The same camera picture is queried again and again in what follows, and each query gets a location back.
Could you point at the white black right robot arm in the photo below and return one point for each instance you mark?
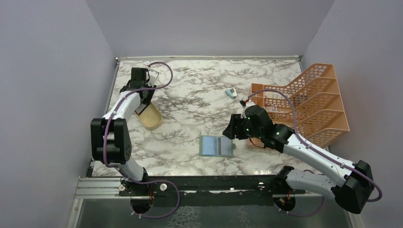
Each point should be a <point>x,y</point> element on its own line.
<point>349,184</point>

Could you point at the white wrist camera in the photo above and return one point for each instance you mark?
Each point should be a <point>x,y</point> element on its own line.
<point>245,103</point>
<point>153,76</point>

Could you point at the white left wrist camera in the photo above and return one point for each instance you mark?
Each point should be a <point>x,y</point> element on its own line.
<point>153,76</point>

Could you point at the light blue small stapler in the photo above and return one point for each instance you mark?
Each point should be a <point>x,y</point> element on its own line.
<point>231,93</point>

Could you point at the beige oval tray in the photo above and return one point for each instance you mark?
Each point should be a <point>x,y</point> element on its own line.
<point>151,117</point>

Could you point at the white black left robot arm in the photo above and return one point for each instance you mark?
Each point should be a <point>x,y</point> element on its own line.
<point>110,138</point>

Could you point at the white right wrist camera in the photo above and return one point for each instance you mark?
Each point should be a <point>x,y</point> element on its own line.
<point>245,103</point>

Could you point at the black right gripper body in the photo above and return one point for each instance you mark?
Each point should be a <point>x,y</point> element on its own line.
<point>246,131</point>

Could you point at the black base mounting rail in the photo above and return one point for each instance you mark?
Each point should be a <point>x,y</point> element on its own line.
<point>204,191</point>

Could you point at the orange plastic file organizer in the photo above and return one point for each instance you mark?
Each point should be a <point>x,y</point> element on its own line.
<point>316,97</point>

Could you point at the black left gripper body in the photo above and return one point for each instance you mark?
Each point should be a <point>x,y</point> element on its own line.
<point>150,90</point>

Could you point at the green card holder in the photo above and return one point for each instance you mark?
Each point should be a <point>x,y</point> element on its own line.
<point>216,146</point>

